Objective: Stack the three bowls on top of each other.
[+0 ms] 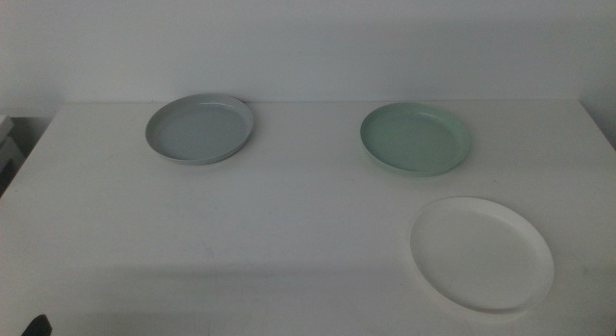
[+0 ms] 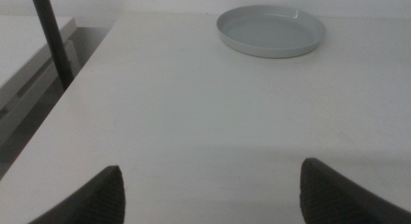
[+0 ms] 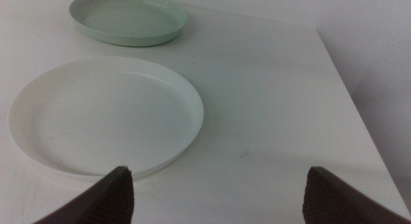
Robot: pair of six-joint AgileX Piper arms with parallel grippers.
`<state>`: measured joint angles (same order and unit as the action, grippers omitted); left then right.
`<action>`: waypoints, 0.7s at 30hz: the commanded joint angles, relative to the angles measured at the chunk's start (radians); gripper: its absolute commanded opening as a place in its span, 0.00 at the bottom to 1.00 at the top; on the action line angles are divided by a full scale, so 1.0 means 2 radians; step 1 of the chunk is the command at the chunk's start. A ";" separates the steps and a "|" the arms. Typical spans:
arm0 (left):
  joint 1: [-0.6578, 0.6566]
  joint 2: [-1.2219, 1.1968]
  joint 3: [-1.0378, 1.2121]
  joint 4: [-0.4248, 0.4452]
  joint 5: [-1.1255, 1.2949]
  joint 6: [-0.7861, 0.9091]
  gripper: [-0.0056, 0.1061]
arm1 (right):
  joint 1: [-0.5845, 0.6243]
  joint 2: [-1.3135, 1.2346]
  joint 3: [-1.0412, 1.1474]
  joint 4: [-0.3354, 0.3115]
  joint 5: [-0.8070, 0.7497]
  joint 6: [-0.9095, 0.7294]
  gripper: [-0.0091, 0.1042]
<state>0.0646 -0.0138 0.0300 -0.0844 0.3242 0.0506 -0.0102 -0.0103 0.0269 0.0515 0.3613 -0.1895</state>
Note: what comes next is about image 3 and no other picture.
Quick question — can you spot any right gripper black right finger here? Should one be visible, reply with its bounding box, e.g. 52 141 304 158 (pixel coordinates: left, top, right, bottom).
302 166 411 224

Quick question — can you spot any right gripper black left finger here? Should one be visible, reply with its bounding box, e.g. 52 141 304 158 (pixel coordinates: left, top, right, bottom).
31 166 135 224

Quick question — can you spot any pale green shallow bowl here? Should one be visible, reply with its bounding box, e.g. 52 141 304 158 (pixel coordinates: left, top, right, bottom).
69 0 189 47

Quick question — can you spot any white shallow bowl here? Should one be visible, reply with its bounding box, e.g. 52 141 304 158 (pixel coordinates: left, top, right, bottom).
6 56 205 183

